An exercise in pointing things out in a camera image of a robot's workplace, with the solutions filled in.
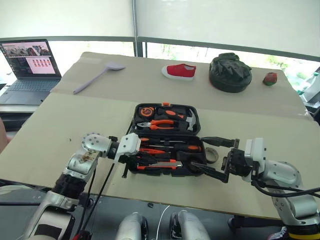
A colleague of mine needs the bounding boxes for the grey window frame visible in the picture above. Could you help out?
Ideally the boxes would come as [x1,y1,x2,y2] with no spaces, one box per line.
[0,0,320,62]

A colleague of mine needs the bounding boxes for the black crumpled gloves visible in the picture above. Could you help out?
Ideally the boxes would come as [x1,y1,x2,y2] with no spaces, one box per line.
[211,52,252,81]

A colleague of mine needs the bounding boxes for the silver rounded robot leg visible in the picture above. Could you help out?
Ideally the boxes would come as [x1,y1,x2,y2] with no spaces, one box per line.
[115,211,149,240]
[169,209,211,240]

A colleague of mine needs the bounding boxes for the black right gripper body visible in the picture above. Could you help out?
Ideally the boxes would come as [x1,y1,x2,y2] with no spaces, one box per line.
[220,147,253,178]

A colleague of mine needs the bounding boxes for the purple plastic spoon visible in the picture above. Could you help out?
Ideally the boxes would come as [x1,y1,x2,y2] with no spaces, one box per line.
[72,62,126,95]

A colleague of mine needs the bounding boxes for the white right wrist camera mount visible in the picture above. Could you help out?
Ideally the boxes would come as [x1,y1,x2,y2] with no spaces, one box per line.
[240,137,269,183]

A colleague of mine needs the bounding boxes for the black tool case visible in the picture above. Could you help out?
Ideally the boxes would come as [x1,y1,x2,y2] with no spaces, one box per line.
[127,101,209,178]

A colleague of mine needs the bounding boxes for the orange handled pliers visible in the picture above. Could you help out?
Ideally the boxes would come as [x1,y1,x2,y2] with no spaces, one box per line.
[136,119,176,131]

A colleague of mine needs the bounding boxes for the black tape roll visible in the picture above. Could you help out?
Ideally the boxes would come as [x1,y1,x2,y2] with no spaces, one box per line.
[205,147,220,164]

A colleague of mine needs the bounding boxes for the black orange utility knife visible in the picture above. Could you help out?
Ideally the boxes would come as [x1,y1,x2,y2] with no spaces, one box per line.
[136,160,184,171]

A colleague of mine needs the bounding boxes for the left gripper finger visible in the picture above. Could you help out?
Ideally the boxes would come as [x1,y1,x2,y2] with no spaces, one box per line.
[121,161,131,179]
[136,154,161,164]

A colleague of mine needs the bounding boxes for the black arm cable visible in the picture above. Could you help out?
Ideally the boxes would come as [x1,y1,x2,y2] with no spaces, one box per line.
[79,159,119,240]
[250,171,320,199]

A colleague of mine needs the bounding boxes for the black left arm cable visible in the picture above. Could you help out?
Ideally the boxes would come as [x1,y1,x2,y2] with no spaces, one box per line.
[79,159,119,240]

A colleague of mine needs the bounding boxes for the green capped clear bottle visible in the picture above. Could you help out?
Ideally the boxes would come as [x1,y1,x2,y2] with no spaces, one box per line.
[296,65,320,101]

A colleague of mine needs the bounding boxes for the thin white cable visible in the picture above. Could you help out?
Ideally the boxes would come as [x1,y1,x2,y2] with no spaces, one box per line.
[156,204,171,240]

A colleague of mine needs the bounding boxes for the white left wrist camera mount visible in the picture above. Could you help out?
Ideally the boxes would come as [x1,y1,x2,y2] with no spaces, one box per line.
[113,132,143,165]

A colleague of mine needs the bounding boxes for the open grey laptop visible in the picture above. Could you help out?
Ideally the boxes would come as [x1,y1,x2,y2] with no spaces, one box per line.
[0,38,63,106]

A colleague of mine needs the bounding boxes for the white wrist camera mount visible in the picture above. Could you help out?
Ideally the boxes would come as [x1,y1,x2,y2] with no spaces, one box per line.
[113,132,143,165]
[240,137,269,183]

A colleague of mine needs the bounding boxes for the black orange handled screwdriver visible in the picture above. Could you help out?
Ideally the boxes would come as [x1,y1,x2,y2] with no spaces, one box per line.
[139,136,186,145]
[142,144,203,153]

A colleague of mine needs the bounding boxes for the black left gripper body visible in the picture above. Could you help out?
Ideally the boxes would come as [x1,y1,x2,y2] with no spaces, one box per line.
[117,152,141,165]

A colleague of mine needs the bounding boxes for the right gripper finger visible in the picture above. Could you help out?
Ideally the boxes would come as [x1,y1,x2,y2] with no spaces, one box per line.
[200,135,241,151]
[190,161,230,184]

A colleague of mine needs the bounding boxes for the small orange tester screwdriver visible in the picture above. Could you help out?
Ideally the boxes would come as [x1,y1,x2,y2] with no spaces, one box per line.
[138,147,168,155]

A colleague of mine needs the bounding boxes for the claw hammer orange grip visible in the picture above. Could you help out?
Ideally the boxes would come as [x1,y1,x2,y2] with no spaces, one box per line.
[156,107,199,132]

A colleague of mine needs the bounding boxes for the red canvas shoe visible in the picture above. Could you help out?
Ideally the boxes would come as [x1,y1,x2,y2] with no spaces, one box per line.
[161,63,197,82]

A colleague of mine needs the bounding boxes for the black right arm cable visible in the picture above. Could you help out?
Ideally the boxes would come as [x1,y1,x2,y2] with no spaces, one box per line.
[250,171,320,199]

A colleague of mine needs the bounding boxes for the white side desk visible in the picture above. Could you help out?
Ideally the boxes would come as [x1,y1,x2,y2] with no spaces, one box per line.
[0,104,39,114]

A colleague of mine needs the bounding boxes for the orange black tape measure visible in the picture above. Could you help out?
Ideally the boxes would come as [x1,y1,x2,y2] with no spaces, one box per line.
[139,105,156,118]

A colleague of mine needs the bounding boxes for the red green toy fruit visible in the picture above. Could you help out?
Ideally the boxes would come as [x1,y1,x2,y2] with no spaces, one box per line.
[262,72,279,87]

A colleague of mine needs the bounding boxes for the black table leg strut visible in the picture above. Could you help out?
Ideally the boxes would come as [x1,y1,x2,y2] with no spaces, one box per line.
[226,215,284,230]

